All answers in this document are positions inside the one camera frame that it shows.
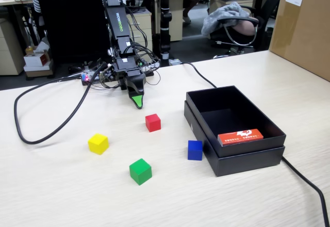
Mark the black open box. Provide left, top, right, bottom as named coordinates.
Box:
left=184, top=100, right=286, bottom=177
left=186, top=85, right=287, bottom=158

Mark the yellow wooden cube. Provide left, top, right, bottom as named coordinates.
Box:
left=87, top=133, right=110, bottom=156

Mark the beige three-drawer cabinet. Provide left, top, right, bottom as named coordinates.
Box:
left=126, top=7, right=153, bottom=62

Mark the black chrome office chair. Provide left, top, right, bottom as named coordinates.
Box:
left=210, top=0, right=283, bottom=59

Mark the controller circuit board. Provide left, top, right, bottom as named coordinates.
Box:
left=81, top=69, right=104, bottom=86

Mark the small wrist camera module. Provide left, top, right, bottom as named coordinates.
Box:
left=99, top=66, right=116, bottom=81

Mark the long black power cable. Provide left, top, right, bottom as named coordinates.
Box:
left=177, top=61, right=330, bottom=227

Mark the white and red box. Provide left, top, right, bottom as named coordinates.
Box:
left=23, top=53, right=51, bottom=68

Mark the wide beige cabinet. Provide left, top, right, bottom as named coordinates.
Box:
left=0, top=18, right=25, bottom=75

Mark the small orange carton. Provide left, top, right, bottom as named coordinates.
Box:
left=217, top=128, right=265, bottom=147

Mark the thin black servo wire bundle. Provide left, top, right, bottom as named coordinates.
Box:
left=121, top=4, right=162, bottom=87

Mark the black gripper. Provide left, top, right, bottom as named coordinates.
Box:
left=112, top=65, right=147, bottom=109

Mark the thick black camera cable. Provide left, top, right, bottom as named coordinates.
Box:
left=13, top=61, right=108, bottom=145

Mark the red wooden cube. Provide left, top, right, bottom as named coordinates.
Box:
left=145, top=113, right=161, bottom=133

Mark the pink round cushion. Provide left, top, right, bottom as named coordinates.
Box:
left=235, top=20, right=259, bottom=37

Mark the grey crumpled blanket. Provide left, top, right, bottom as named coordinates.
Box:
left=201, top=2, right=260, bottom=37

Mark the large brown cardboard box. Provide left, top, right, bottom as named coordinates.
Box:
left=268, top=0, right=330, bottom=82

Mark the tall beige cabinet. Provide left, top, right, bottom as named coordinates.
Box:
left=156, top=0, right=184, bottom=42

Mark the large black chair back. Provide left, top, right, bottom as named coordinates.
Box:
left=33, top=0, right=111, bottom=64

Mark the black jointed pole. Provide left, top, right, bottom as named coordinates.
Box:
left=159, top=0, right=172, bottom=67

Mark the green wooden cube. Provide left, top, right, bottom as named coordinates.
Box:
left=129, top=158, right=153, bottom=186

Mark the blue wooden cube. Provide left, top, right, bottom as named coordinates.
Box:
left=187, top=140, right=204, bottom=161

